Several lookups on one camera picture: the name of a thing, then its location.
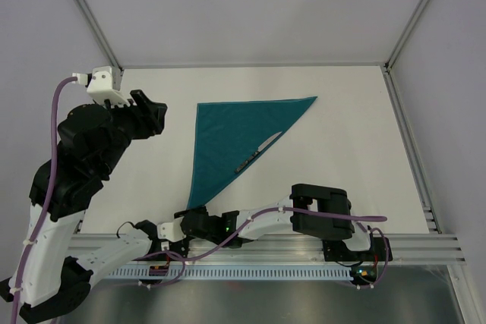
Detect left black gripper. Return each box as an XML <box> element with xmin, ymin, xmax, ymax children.
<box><xmin>99</xmin><ymin>88</ymin><xmax>169</xmax><ymax>174</ymax></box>

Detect teal satin napkin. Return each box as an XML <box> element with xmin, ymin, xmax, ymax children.
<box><xmin>187</xmin><ymin>96</ymin><xmax>317</xmax><ymax>209</ymax></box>

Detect steel knife with dark handle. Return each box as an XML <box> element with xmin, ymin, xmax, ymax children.
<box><xmin>234</xmin><ymin>131</ymin><xmax>282</xmax><ymax>175</ymax></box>

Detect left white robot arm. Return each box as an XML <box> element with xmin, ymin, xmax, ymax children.
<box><xmin>1</xmin><ymin>90</ymin><xmax>167</xmax><ymax>323</ymax></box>

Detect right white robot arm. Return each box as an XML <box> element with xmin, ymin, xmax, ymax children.
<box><xmin>174</xmin><ymin>184</ymin><xmax>393</xmax><ymax>267</ymax></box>

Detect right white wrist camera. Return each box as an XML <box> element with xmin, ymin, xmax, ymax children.
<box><xmin>157</xmin><ymin>219</ymin><xmax>186</xmax><ymax>243</ymax></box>

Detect white slotted cable duct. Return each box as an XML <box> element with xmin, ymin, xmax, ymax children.
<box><xmin>107</xmin><ymin>264</ymin><xmax>352</xmax><ymax>282</ymax></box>

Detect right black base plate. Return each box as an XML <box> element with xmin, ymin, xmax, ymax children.
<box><xmin>322</xmin><ymin>237</ymin><xmax>393</xmax><ymax>263</ymax></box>

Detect left aluminium frame post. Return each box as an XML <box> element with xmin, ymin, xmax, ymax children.
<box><xmin>73</xmin><ymin>0</ymin><xmax>123</xmax><ymax>71</ymax></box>

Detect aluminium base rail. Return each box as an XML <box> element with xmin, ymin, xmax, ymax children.
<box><xmin>68</xmin><ymin>234</ymin><xmax>465</xmax><ymax>266</ymax></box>

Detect aluminium frame corner post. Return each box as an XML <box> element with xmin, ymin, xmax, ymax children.
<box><xmin>382</xmin><ymin>0</ymin><xmax>432</xmax><ymax>73</ymax></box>

